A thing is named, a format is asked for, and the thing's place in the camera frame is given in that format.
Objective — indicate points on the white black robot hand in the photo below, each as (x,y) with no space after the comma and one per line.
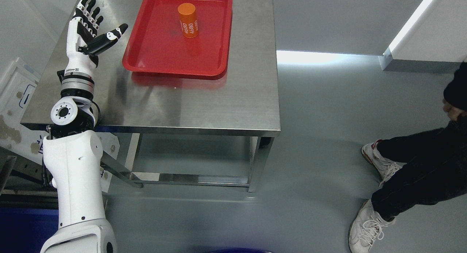
(84,44)

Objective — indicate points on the blue bin lower far left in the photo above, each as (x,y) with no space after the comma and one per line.
(25,230)

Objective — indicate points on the person in black clothes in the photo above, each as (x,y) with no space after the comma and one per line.
(433,162)

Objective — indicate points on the red plastic tray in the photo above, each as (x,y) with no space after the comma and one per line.
(158,46)

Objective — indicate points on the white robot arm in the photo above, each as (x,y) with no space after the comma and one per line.
(72,153)

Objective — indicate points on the orange cylindrical capacitor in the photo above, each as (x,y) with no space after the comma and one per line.
(188,20)

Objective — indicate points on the white sneaker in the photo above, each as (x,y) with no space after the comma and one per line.
(385,167)
(366,229)

